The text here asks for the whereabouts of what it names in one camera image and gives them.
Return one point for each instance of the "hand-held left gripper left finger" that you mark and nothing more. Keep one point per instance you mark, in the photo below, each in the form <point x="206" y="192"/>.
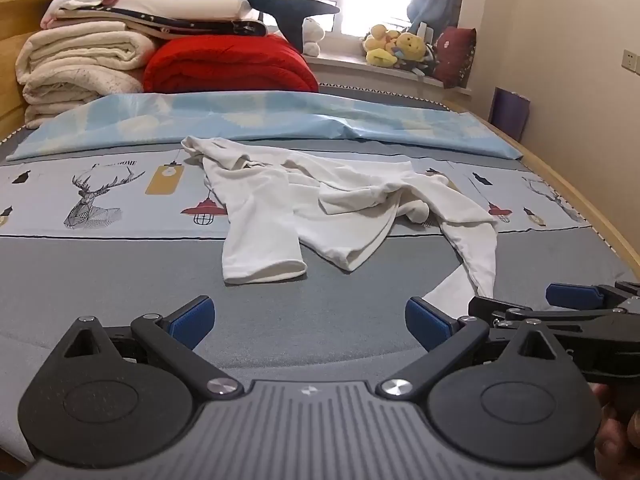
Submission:
<point x="194" y="316"/>

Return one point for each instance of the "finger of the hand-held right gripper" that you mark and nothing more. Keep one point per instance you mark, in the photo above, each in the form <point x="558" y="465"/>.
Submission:
<point x="492" y="306"/>
<point x="570" y="294"/>

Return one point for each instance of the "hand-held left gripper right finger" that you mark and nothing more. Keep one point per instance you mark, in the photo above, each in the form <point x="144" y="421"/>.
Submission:
<point x="425" y="321"/>

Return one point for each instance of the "white long-sleeve garment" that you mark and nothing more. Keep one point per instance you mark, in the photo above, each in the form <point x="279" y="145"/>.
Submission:
<point x="280" y="200"/>

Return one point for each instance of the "person's right hand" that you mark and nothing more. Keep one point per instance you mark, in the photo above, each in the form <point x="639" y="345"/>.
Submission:
<point x="616" y="430"/>

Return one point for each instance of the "deer printed grey bed sheet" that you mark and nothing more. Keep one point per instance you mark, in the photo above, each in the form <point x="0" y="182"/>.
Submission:
<point x="100" y="270"/>

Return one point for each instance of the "light blue patterned quilt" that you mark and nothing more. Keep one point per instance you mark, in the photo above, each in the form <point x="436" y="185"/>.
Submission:
<point x="300" y="110"/>

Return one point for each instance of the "dark red patterned cushion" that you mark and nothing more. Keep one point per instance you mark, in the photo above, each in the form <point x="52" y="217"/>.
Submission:
<point x="456" y="57"/>

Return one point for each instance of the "red folded quilt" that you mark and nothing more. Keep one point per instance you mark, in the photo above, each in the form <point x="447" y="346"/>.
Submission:
<point x="230" y="65"/>

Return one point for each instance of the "white windowsill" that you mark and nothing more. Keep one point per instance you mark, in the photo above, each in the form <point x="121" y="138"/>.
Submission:
<point x="345" y="69"/>

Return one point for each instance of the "yellow duck plush toy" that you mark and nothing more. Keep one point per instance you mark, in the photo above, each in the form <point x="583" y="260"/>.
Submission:
<point x="380" y="45"/>

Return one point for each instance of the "white plush toy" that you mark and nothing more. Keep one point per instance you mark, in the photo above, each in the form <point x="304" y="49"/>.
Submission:
<point x="313" y="35"/>

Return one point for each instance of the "white folded quilt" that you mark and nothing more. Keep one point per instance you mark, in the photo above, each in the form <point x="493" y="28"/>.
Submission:
<point x="190" y="4"/>

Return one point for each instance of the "white wall socket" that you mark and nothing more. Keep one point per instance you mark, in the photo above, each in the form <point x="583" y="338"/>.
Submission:
<point x="629" y="60"/>

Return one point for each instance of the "wooden bed frame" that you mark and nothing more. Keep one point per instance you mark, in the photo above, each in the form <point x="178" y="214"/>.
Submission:
<point x="10" y="35"/>

